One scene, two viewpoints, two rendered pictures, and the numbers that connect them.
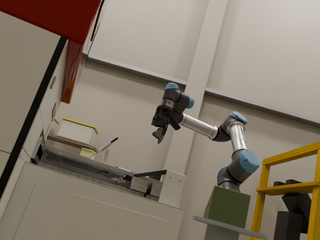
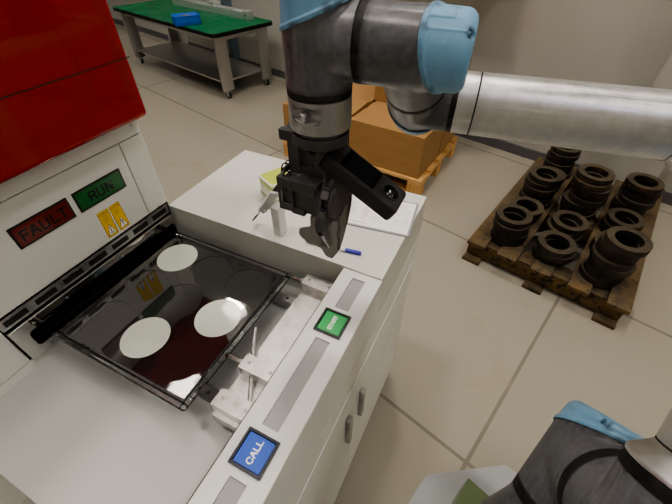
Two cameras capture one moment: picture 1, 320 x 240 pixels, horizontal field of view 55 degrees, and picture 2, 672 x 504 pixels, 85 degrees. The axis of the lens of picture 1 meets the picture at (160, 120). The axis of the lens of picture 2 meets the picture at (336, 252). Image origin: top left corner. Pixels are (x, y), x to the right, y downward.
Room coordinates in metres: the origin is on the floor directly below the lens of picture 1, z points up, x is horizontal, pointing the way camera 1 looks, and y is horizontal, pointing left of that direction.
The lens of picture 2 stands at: (1.39, -0.31, 1.55)
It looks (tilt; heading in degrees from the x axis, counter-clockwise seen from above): 43 degrees down; 41
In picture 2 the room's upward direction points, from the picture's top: straight up
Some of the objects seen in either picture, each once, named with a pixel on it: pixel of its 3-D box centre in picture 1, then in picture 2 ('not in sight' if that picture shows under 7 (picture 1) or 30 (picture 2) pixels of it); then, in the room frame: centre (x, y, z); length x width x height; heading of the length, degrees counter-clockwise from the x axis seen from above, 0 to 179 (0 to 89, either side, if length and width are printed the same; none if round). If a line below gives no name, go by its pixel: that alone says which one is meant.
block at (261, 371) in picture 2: not in sight; (260, 371); (1.56, 0.03, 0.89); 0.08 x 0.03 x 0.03; 105
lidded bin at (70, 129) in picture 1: (78, 134); not in sight; (4.27, 1.04, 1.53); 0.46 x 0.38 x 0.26; 90
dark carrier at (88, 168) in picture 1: (81, 165); (179, 301); (1.55, 0.31, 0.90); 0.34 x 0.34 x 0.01; 15
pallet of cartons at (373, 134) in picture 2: not in sight; (372, 110); (3.76, 1.37, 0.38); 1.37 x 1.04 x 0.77; 88
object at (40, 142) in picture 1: (38, 152); (110, 277); (1.48, 0.51, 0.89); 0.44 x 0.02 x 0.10; 15
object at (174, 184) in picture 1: (153, 188); (302, 396); (1.58, -0.06, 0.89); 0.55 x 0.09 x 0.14; 15
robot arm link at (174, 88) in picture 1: (171, 93); (320, 37); (1.70, -0.02, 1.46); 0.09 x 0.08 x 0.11; 113
